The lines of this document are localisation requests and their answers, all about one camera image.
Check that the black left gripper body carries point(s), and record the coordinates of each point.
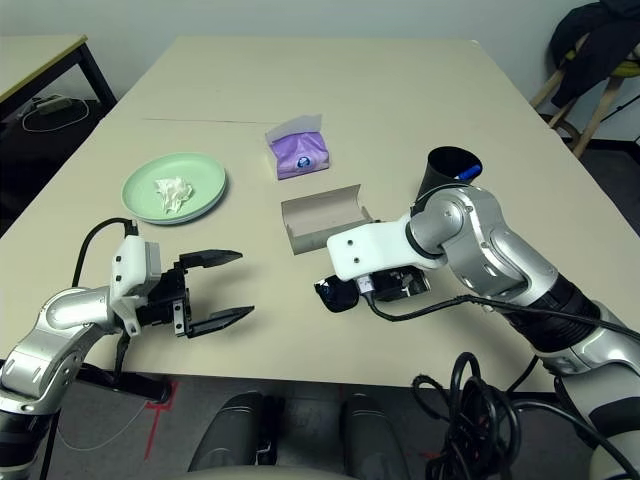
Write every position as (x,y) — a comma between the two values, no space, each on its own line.
(167,300)

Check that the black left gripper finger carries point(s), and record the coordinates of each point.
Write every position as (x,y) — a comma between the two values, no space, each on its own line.
(212,257)
(222,320)

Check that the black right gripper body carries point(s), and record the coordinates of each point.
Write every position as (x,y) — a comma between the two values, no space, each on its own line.
(400,285)

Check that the black sunglasses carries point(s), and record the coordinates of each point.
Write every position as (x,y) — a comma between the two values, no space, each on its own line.
(340,297)

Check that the white tissue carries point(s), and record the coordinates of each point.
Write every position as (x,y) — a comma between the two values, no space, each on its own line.
(172,194)

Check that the light green plate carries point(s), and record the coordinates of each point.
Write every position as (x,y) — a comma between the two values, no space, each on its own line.
(205,175)

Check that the grey glasses case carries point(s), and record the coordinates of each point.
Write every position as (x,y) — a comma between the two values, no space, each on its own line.
(320,220)

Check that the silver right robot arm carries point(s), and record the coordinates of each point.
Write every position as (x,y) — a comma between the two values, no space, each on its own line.
(490,240)

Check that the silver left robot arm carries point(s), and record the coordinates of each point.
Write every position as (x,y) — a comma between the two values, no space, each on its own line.
(55,325)

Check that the light blue plate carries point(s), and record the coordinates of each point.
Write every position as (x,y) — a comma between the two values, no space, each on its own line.
(200,217)

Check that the black table base bar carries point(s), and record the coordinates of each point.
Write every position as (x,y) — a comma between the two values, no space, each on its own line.
(125,382)

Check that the dark robot left leg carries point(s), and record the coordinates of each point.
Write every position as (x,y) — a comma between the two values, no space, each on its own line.
(230,430)

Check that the dark robot leg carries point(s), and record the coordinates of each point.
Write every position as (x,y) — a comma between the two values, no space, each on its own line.
(230,430)
(372,435)

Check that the black cup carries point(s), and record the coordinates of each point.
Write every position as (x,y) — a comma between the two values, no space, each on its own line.
(442,170)

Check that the blue marker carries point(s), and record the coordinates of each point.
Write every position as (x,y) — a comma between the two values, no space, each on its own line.
(467,173)

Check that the purple tissue pack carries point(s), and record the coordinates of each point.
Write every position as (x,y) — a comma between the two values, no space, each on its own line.
(299,155)

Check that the dark robot right leg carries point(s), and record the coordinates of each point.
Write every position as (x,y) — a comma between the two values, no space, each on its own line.
(372,435)

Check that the white power adapter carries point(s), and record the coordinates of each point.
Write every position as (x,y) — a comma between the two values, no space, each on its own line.
(50,103)

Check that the wooden stool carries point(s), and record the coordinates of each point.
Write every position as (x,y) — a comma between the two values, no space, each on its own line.
(595,120)

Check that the black tripod stand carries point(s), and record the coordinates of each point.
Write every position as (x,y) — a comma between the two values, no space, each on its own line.
(620,109)

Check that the black jacket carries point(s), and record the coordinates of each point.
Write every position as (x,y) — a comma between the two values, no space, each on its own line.
(595,45)

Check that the yellow stool cushion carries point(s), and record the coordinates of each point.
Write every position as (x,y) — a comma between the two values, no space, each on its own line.
(629,70)

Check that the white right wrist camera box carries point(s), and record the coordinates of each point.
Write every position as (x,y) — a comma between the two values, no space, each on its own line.
(375,247)

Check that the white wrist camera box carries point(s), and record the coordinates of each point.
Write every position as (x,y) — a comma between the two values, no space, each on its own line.
(132,265)
(375,247)

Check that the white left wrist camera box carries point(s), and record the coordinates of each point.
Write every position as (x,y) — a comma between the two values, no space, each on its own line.
(132,265)

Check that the beige side table black frame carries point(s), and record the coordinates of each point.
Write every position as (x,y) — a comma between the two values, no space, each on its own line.
(30,57)

